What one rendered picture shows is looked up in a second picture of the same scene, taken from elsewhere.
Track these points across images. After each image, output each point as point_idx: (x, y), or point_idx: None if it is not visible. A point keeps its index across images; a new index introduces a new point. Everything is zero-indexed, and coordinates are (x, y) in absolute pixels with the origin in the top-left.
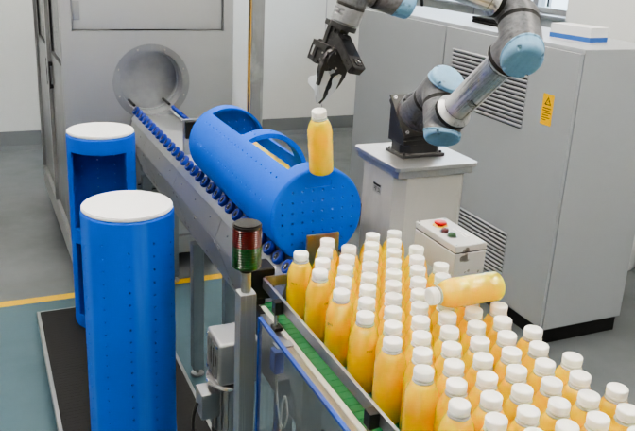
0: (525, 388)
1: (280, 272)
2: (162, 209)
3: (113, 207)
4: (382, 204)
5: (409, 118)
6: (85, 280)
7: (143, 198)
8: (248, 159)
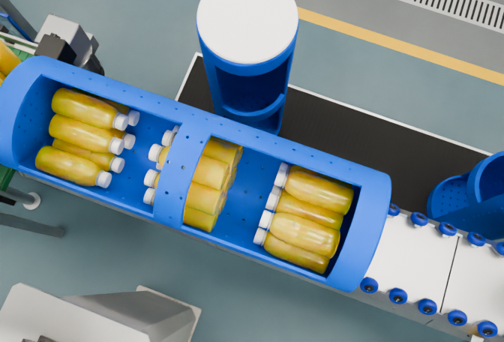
0: None
1: None
2: (208, 34)
3: None
4: (85, 305)
5: None
6: None
7: (254, 38)
8: (145, 96)
